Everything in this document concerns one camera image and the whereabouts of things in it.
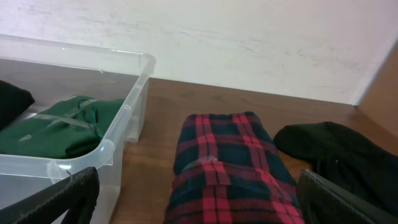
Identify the red navy plaid cloth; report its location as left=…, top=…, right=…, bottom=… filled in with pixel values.
left=164, top=111, right=303, bottom=224

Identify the clear plastic storage container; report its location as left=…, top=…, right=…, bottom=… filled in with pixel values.
left=1, top=35, right=155, bottom=223

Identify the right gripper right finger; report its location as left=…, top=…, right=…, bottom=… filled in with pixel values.
left=296, top=169, right=397, bottom=224

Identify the black crumpled cloth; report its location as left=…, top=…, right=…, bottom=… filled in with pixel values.
left=274, top=121, right=397, bottom=215

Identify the green cloth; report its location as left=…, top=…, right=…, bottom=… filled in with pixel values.
left=1, top=96, right=124, bottom=159

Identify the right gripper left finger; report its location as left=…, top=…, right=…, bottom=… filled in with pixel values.
left=1, top=167, right=100, bottom=224

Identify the dark navy cloth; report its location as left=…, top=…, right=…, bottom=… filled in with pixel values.
left=0, top=80, right=35, bottom=129

